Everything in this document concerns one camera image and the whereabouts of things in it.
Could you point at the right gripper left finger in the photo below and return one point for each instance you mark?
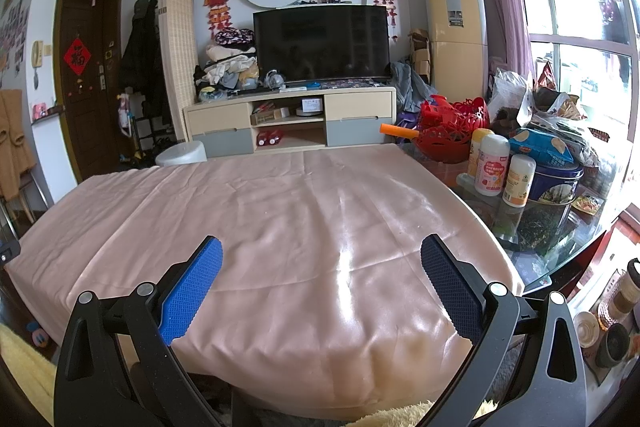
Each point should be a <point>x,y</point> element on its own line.
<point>187,286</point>

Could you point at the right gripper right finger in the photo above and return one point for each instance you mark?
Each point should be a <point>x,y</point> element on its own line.
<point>460,288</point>

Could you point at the pink satin tablecloth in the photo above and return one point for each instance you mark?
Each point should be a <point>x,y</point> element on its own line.
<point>321,308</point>

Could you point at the white bottle pink label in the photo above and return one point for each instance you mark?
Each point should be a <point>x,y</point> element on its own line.
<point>491,165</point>

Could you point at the white bottle orange label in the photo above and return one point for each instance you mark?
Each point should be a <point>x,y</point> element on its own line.
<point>519,180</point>

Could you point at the blue round cookie tin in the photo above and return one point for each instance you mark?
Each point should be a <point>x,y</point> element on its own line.
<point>555,185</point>

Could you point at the cartoon plush slipper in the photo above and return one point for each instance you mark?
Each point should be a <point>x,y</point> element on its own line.
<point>39,336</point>

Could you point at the white round stool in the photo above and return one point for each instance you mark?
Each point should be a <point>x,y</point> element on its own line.
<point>183,153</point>

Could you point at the yellow fluffy cushion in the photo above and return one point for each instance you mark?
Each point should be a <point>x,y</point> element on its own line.
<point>33,372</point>

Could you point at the red plastic basket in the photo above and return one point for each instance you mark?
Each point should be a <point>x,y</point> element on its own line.
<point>446,129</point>

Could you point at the beige TV cabinet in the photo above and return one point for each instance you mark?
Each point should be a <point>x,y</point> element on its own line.
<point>297,120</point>

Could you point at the tan hanging coat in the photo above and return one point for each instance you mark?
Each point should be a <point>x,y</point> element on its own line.
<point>16,155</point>

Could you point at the pile of clothes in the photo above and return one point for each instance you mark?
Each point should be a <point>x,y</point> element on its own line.
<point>232,67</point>

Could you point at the beige folding screen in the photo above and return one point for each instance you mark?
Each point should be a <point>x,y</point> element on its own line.
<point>180,57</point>

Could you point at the red fu door sticker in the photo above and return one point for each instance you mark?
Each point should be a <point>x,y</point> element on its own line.
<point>77,56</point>

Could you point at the dark wooden door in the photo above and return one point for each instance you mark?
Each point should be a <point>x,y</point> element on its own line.
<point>89,120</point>

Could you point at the black flat television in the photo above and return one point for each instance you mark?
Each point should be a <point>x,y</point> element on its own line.
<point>323,42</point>

